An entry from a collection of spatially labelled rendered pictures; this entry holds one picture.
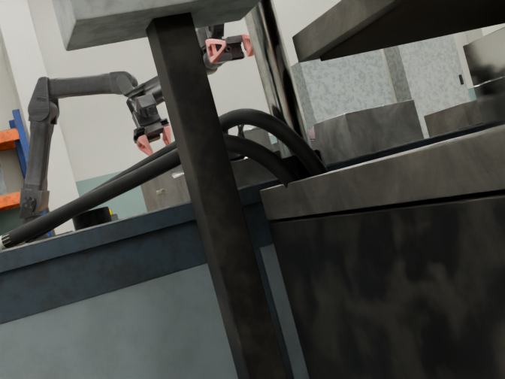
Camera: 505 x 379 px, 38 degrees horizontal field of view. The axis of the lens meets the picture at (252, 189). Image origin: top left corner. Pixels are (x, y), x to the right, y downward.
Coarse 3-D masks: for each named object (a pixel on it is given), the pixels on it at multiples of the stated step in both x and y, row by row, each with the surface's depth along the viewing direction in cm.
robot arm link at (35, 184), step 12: (36, 120) 208; (48, 120) 207; (36, 132) 208; (48, 132) 209; (36, 144) 209; (48, 144) 210; (36, 156) 209; (48, 156) 211; (36, 168) 209; (24, 180) 209; (36, 180) 208; (24, 192) 208; (36, 192) 208; (48, 192) 213; (36, 204) 208
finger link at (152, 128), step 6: (150, 126) 203; (156, 126) 203; (162, 126) 204; (168, 126) 204; (144, 132) 204; (150, 132) 203; (156, 132) 205; (162, 132) 207; (168, 132) 204; (162, 138) 209; (168, 138) 204
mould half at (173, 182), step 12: (252, 132) 176; (264, 132) 176; (264, 144) 176; (240, 156) 177; (180, 168) 168; (240, 168) 160; (252, 168) 161; (264, 168) 162; (156, 180) 183; (168, 180) 171; (180, 180) 161; (240, 180) 160; (252, 180) 161; (264, 180) 162; (144, 192) 200; (168, 192) 174; (180, 192) 164; (156, 204) 190; (168, 204) 177
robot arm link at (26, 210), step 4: (28, 196) 208; (24, 200) 208; (28, 200) 207; (32, 200) 207; (24, 204) 208; (28, 204) 207; (32, 204) 207; (24, 208) 208; (28, 208) 208; (32, 208) 207; (20, 212) 208; (24, 212) 208; (28, 212) 208; (32, 212) 208; (36, 212) 211; (40, 212) 214; (20, 216) 208; (24, 216) 208; (28, 216) 208
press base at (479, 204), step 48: (288, 240) 131; (336, 240) 113; (384, 240) 99; (432, 240) 88; (480, 240) 79; (288, 288) 137; (336, 288) 117; (384, 288) 102; (432, 288) 91; (480, 288) 81; (336, 336) 122; (384, 336) 106; (432, 336) 93; (480, 336) 84
